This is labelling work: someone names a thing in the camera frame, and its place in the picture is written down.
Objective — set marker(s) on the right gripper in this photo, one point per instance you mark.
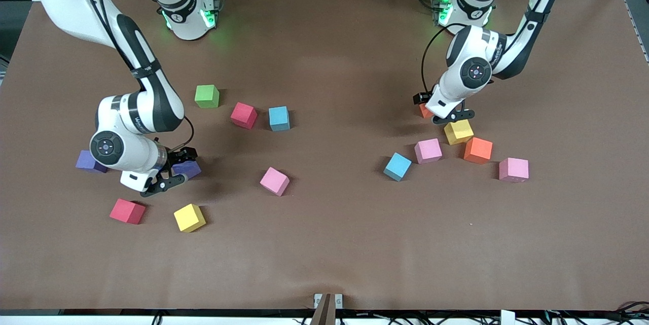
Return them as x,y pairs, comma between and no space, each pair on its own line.
178,156

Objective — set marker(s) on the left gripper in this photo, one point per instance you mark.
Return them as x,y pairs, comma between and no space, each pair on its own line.
422,97

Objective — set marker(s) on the orange foam cube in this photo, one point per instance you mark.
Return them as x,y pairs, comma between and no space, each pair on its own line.
477,150
425,111

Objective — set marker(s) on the purple foam cube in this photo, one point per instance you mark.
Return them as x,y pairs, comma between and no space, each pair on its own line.
85,161
190,170

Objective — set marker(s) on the light pink foam cube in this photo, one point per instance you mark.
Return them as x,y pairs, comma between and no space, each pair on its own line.
428,150
513,169

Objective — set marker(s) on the blue foam cube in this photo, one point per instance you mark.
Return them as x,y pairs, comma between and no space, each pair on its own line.
279,118
397,166

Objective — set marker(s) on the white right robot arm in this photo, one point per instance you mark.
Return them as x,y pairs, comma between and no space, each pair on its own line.
66,0

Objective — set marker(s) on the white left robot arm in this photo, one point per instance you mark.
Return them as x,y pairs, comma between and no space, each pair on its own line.
481,41

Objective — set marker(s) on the yellow foam cube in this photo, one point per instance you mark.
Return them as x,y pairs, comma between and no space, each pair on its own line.
459,132
189,217

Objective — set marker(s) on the green foam cube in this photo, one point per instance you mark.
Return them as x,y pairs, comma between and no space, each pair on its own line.
207,96

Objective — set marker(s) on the red foam cube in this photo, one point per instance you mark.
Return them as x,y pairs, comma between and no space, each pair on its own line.
243,114
127,211

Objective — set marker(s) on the bright pink foam cube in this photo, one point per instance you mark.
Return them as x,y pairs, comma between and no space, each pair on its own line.
274,181

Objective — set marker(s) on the metal bracket with brown post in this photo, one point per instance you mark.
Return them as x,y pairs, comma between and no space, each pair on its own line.
327,310

